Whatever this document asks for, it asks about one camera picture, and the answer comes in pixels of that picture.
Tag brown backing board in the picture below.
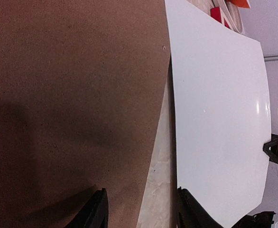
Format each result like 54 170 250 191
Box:
0 0 170 228

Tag red wooden picture frame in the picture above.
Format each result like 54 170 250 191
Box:
210 0 234 30

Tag orange white bowl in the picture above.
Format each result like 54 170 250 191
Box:
227 0 250 9

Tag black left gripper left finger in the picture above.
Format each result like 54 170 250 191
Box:
67 188 109 228

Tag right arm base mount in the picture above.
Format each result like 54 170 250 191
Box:
232 211 275 228

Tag grey striped plate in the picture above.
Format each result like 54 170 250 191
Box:
225 2 243 34

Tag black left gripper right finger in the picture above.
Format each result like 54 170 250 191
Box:
176 187 222 228

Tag right aluminium post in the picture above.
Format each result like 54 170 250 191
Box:
264 55 278 62

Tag cat photo print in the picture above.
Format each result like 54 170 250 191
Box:
165 0 271 228

